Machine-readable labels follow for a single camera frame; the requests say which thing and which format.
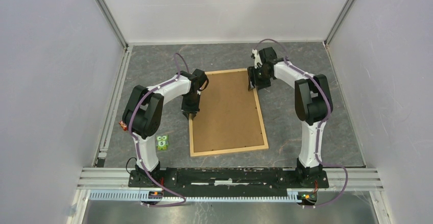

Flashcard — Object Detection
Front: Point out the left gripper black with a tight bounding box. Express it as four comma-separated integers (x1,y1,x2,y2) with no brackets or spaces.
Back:
181,92,200,120

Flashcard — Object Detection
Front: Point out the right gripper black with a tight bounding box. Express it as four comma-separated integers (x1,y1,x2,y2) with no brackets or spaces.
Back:
247,65,271,91

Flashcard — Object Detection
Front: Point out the wooden picture frame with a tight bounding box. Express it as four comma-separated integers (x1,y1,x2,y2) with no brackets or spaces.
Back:
188,68,270,158

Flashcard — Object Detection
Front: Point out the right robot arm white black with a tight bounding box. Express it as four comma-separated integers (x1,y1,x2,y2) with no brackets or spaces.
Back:
247,47,332,187

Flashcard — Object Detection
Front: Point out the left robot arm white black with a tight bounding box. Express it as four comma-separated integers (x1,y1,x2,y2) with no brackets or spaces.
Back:
122,69,209,187

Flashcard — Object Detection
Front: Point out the green owl number toy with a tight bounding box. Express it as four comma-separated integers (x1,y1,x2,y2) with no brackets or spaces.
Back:
156,135,169,151

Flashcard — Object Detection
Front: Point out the red small toy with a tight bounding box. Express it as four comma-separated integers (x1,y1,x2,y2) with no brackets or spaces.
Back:
119,120,128,131

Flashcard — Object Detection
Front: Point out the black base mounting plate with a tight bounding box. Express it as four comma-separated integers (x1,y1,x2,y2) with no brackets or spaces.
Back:
128,167,329,197

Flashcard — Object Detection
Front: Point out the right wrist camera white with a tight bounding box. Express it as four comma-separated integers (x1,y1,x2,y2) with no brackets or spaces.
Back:
251,49,262,69

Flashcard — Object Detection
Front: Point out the toothed aluminium rail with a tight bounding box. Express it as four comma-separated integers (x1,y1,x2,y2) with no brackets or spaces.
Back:
89,189,301,203

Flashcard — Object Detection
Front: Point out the right aluminium corner post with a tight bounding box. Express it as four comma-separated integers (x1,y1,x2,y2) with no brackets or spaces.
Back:
323,0,356,48

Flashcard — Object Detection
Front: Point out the aluminium corner post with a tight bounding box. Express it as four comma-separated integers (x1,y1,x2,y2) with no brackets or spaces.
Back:
95,0,129,49
323,0,356,48

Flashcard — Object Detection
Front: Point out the left aluminium corner post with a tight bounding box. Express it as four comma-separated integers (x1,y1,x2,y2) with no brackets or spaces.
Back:
95,0,129,49

